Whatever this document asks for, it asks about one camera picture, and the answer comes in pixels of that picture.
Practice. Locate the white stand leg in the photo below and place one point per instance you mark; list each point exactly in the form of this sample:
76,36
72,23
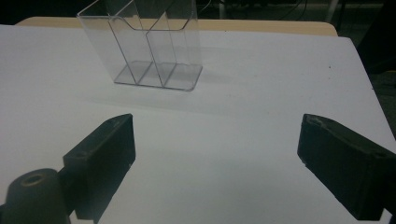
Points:
333,6
222,8

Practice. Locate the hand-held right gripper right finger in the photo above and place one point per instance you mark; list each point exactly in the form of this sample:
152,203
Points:
345,168

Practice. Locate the clear acrylic pen holder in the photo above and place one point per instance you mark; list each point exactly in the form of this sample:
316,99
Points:
146,53

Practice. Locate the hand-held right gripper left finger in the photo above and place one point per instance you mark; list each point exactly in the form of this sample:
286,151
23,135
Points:
102,155

